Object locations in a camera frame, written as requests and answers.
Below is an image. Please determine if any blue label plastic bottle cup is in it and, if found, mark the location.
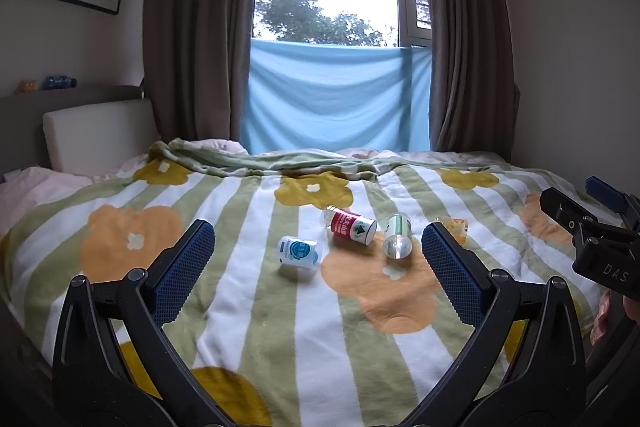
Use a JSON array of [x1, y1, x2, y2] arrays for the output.
[[277, 235, 320, 270]]

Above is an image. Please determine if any grey wooden headboard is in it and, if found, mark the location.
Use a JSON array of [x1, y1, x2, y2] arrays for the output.
[[0, 86, 142, 176]]

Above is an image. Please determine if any blue cloth over window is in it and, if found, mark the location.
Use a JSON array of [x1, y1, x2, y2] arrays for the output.
[[240, 39, 432, 154]]

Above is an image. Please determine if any left brown curtain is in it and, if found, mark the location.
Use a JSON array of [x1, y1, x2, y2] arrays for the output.
[[142, 0, 255, 142]]

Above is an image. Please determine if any red label plastic bottle cup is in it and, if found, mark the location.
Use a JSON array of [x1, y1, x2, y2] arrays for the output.
[[322, 206, 378, 246]]

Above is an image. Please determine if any brown curtain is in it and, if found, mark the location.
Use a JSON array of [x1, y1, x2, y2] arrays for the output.
[[142, 0, 255, 142], [428, 0, 520, 159]]

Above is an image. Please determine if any blue toy on headboard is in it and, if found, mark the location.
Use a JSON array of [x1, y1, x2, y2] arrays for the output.
[[42, 76, 77, 91]]

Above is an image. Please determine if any pale pink pillow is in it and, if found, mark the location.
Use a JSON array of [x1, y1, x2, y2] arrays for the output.
[[0, 167, 93, 236]]

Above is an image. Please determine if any right brown curtain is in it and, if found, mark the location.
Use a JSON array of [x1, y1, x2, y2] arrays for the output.
[[428, 0, 520, 159]]

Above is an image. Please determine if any white padded headboard cushion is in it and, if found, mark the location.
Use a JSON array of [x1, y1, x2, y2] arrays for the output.
[[42, 98, 160, 176]]

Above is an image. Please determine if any person's right hand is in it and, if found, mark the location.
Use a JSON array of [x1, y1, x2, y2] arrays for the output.
[[589, 291, 640, 347]]

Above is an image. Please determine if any orange toy on headboard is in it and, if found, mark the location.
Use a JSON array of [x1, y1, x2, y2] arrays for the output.
[[16, 80, 38, 94]]

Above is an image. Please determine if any green label plastic bottle cup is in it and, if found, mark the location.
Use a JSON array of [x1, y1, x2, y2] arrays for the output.
[[383, 212, 413, 260]]

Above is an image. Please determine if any striped floral blanket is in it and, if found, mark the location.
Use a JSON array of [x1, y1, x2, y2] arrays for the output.
[[1, 140, 614, 426]]

